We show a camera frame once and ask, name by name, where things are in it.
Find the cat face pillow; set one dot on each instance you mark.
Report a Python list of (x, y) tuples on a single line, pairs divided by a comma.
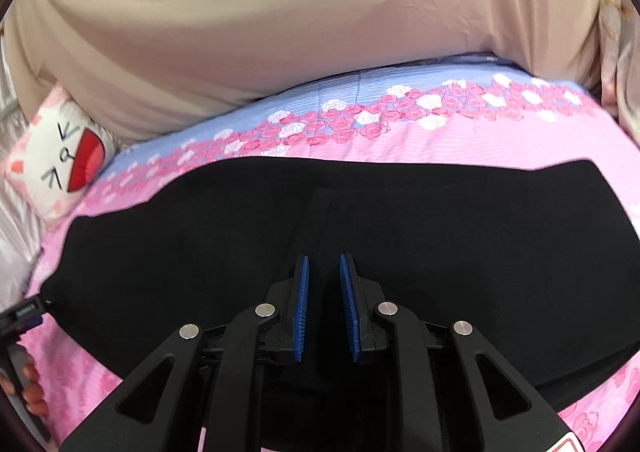
[(50, 156)]

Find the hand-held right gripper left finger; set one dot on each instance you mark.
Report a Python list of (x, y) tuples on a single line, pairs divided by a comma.
[(301, 312)]

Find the floral patterned curtain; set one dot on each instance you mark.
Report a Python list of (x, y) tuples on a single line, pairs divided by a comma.
[(620, 56)]

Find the pink floral bedsheet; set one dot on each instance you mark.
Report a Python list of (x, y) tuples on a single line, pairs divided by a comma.
[(400, 131)]

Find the black pants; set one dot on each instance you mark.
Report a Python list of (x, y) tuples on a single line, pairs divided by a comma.
[(450, 257)]

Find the beige backdrop cloth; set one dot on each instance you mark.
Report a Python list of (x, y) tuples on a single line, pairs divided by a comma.
[(300, 6)]

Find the person's left hand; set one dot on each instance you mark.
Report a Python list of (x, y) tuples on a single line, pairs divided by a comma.
[(36, 392)]

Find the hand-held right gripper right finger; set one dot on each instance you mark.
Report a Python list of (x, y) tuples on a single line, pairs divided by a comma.
[(348, 312)]

